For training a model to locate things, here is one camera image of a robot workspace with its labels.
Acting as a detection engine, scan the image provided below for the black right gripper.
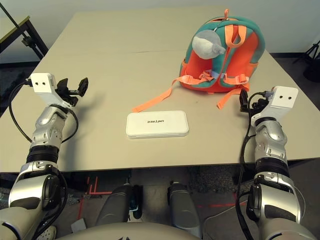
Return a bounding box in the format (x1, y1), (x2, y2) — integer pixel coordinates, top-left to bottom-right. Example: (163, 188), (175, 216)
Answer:
(239, 89), (268, 117)

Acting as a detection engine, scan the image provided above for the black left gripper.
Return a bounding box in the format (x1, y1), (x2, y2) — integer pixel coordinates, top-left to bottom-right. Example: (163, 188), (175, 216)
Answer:
(55, 77), (90, 107)

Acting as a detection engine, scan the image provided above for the teal and orange backpack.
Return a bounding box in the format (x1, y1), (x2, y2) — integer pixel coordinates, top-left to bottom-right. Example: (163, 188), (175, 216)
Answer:
(131, 9), (266, 113)

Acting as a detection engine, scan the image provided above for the grey plush keychain toy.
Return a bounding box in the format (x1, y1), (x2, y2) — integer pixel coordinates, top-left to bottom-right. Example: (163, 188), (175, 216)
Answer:
(191, 21), (226, 61)

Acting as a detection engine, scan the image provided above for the white hard pencil case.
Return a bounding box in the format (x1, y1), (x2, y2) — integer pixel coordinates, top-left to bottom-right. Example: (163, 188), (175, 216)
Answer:
(125, 110), (190, 140)

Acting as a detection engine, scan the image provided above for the black tripod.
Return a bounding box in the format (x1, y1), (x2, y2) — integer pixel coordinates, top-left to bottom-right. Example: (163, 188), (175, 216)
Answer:
(292, 39), (320, 81)

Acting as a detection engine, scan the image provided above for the grey robot right leg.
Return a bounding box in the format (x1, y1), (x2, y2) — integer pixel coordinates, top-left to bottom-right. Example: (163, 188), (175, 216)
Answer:
(167, 181), (202, 238)

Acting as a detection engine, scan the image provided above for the grey robot leg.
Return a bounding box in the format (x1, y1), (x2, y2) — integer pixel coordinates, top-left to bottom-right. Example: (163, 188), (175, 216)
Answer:
(96, 184), (133, 227)
(167, 181), (202, 238)

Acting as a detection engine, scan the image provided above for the grey robot left leg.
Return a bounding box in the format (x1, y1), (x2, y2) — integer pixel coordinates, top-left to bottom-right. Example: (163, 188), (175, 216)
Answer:
(96, 184), (133, 227)

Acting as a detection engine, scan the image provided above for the grey flat floor piece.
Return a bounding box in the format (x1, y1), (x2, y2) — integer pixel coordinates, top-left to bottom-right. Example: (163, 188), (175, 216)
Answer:
(71, 218), (87, 233)

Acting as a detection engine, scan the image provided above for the white perforated clog shoe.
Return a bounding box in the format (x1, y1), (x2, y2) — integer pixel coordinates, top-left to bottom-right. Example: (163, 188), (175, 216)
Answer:
(37, 224), (57, 240)

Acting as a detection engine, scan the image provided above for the grey robot torso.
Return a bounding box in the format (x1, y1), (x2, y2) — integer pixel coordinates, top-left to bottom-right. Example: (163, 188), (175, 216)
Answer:
(56, 222), (198, 240)

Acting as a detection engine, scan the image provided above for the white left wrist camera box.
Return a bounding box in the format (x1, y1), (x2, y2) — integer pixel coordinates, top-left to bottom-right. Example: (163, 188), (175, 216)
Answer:
(29, 72), (76, 109)

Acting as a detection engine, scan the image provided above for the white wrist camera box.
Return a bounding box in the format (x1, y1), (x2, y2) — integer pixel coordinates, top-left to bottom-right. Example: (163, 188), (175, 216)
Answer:
(29, 72), (76, 109)
(251, 85), (300, 126)

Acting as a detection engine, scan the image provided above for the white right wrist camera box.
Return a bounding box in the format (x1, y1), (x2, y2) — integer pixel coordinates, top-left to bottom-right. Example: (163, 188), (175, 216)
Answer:
(251, 85), (300, 126)

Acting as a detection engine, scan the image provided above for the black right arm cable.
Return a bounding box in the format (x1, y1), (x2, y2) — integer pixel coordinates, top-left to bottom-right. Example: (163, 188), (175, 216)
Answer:
(234, 91), (266, 240)

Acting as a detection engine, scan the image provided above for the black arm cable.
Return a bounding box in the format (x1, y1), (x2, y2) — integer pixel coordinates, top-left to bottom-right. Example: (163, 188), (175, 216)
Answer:
(8, 78), (80, 145)
(234, 91), (266, 240)

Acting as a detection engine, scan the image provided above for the black frame side table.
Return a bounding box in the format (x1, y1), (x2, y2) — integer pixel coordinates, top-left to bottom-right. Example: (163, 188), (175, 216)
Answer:
(0, 3), (50, 61)

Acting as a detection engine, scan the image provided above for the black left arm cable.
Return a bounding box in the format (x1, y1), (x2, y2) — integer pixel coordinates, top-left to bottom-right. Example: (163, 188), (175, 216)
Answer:
(8, 78), (80, 145)

